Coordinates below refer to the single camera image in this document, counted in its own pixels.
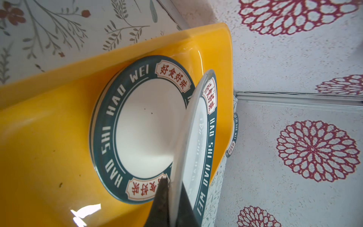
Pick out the yellow plastic bin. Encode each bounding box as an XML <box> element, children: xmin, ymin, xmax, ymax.
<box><xmin>1</xmin><ymin>23</ymin><xmax>233</xmax><ymax>227</ymax></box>

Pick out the green rim plate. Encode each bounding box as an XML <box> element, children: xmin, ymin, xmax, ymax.
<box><xmin>169</xmin><ymin>70</ymin><xmax>217</xmax><ymax>227</ymax></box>
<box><xmin>225</xmin><ymin>113</ymin><xmax>239</xmax><ymax>158</ymax></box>
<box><xmin>89</xmin><ymin>55</ymin><xmax>195</xmax><ymax>204</ymax></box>

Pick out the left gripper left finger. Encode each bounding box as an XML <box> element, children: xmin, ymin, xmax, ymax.
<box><xmin>144</xmin><ymin>178</ymin><xmax>169</xmax><ymax>227</ymax></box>

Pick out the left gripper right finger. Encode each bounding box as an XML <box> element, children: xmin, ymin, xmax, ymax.
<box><xmin>176</xmin><ymin>184</ymin><xmax>199</xmax><ymax>227</ymax></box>

